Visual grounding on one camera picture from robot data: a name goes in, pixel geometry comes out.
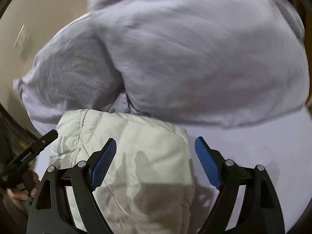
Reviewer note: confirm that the small lavender pillow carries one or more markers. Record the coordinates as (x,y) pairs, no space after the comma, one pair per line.
(68,78)

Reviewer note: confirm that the person's left hand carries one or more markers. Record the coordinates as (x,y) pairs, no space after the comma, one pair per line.
(17,196)

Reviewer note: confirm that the large lavender pillow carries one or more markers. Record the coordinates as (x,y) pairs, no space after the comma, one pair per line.
(195,53)

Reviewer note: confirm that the cream puffer jacket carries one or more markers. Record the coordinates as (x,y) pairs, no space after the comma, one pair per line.
(136,151)

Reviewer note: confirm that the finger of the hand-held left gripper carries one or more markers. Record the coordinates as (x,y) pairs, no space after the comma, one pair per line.
(47,139)

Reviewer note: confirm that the white wall switch plate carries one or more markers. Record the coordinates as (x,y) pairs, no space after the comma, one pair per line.
(22,36)

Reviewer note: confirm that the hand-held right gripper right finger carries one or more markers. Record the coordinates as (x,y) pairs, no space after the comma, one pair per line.
(207,163)

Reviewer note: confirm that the bed with lavender sheet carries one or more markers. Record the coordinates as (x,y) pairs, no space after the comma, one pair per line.
(246,148)

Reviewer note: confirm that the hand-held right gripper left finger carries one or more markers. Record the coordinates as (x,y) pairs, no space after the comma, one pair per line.
(104,165)

